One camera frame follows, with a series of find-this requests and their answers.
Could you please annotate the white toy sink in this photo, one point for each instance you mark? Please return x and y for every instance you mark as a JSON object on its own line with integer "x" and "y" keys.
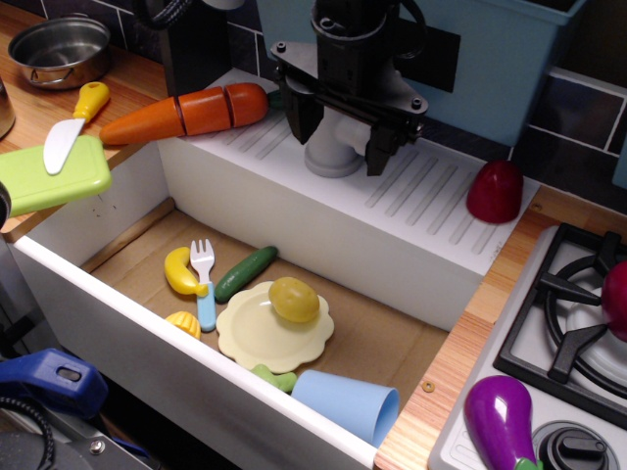
{"x": 393, "y": 255}

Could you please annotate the white fork blue handle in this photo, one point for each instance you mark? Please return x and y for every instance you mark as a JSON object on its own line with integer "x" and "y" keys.
{"x": 202, "y": 258}

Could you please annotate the yellow toy potato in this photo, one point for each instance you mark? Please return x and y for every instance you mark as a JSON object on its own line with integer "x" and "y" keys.
{"x": 294, "y": 300}

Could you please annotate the black stove knob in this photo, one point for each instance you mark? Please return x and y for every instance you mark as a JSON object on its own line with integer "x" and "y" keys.
{"x": 566, "y": 445}

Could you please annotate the yellow toy banana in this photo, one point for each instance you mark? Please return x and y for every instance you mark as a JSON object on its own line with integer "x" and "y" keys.
{"x": 179, "y": 277}

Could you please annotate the light blue plastic bin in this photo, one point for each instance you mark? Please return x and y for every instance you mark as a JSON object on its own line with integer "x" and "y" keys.
{"x": 479, "y": 64}

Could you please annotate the red toy pepper half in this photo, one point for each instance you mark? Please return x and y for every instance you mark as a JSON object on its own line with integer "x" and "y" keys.
{"x": 495, "y": 195}

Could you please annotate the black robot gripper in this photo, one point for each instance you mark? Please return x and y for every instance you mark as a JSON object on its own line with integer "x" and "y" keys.
{"x": 350, "y": 68}

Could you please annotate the orange wooden toy carrot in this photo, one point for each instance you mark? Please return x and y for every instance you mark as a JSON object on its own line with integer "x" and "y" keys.
{"x": 206, "y": 111}

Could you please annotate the red toy apple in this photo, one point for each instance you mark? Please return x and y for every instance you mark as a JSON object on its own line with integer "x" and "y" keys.
{"x": 614, "y": 296}

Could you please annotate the blue clamp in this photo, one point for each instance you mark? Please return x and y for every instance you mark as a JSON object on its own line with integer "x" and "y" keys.
{"x": 57, "y": 380}

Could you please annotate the white toy knife yellow handle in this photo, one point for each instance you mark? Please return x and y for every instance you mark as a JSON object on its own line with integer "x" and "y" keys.
{"x": 92, "y": 98}

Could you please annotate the light blue plastic cup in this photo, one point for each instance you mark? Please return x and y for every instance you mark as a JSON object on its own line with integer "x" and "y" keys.
{"x": 367, "y": 410}

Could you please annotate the grey toy faucet with lever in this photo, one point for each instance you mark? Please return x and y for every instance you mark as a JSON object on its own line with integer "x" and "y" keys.
{"x": 337, "y": 147}

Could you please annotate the green plastic cutting board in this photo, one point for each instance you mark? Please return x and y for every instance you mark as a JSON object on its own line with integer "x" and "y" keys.
{"x": 31, "y": 188}

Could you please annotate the steel toy pot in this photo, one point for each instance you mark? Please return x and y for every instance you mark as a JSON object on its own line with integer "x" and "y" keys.
{"x": 63, "y": 53}

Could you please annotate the purple toy eggplant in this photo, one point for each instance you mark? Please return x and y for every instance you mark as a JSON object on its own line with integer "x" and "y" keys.
{"x": 498, "y": 415}

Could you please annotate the light green toy piece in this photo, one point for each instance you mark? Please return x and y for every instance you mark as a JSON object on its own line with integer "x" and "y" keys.
{"x": 284, "y": 382}

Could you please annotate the green toy cucumber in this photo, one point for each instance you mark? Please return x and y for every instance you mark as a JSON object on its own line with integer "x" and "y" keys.
{"x": 241, "y": 274}

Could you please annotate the pale yellow toy plate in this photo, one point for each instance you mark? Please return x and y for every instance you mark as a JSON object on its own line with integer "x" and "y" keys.
{"x": 251, "y": 333}

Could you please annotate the black stove burner grate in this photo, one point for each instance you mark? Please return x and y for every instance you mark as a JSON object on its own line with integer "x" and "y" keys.
{"x": 559, "y": 342}

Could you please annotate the yellow toy corn piece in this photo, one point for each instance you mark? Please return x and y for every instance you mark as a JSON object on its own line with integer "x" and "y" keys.
{"x": 186, "y": 322}

